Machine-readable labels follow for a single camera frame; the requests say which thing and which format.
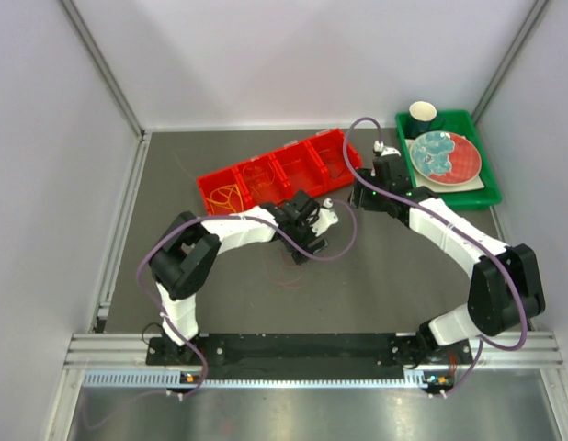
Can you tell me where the yellow cable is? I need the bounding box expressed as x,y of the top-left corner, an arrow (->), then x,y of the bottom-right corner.
208,183 -> 246,217

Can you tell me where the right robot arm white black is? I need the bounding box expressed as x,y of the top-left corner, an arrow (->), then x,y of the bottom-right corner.
349,153 -> 546,364

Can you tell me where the red four-compartment bin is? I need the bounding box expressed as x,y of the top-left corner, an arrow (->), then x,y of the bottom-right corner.
197,129 -> 362,215

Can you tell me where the green plastic tray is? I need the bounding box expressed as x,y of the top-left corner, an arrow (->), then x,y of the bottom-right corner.
395,110 -> 502,210

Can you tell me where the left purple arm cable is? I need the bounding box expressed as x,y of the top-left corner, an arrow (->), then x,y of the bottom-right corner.
135,198 -> 358,401

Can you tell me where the aluminium frame rail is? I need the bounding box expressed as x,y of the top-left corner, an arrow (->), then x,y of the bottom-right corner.
63,331 -> 564,369

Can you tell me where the dark green white cup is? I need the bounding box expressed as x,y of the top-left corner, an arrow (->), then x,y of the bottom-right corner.
404,101 -> 446,139

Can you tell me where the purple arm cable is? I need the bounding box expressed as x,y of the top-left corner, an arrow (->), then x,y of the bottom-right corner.
342,117 -> 528,397
135,198 -> 358,401

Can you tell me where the red blue patterned plate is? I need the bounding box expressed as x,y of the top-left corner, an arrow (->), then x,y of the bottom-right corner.
410,130 -> 483,187

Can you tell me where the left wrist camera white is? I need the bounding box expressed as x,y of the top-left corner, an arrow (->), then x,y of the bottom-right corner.
311,198 -> 338,237

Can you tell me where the white square plate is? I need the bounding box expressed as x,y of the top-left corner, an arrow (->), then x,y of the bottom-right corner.
406,137 -> 486,194

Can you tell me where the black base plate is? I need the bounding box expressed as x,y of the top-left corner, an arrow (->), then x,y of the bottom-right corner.
145,333 -> 473,380

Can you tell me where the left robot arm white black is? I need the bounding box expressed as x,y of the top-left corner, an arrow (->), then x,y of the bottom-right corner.
148,190 -> 338,365

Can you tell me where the grey slotted cable duct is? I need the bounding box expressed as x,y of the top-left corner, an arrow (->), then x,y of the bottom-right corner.
83,370 -> 450,388

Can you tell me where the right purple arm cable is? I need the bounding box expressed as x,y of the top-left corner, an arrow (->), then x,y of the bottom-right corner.
342,117 -> 528,397

